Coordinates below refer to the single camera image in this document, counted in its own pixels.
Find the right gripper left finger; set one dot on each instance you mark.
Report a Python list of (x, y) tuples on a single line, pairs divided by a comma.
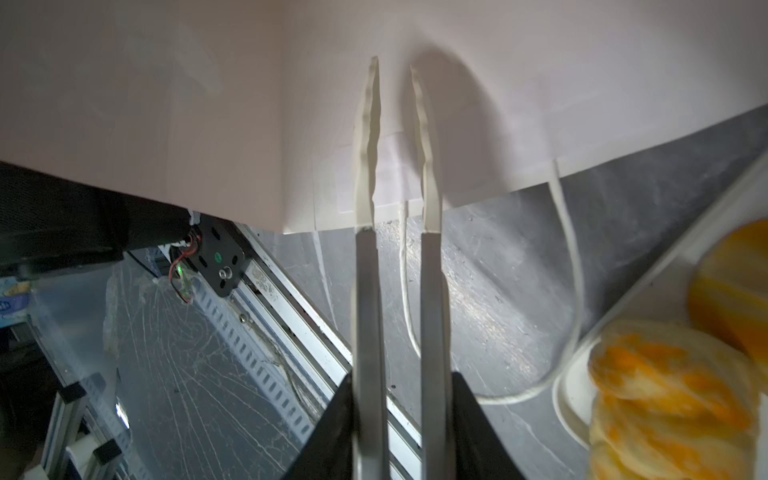
[(370, 431)]

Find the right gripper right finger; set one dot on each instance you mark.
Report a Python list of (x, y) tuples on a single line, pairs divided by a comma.
[(438, 443)]

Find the orange swirl fake bread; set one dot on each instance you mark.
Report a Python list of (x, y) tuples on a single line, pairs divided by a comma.
[(672, 402)]

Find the round bundt fake bread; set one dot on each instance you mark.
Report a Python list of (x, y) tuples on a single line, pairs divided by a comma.
[(728, 292)]

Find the red white paper bag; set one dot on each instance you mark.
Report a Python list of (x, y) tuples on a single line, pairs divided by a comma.
[(299, 116)]

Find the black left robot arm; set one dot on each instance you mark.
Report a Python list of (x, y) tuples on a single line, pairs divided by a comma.
[(52, 226)]

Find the white rectangular tray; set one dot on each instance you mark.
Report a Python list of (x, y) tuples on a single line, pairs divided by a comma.
[(661, 296)]

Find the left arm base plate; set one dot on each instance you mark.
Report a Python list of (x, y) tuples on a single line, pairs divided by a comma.
[(219, 254)]

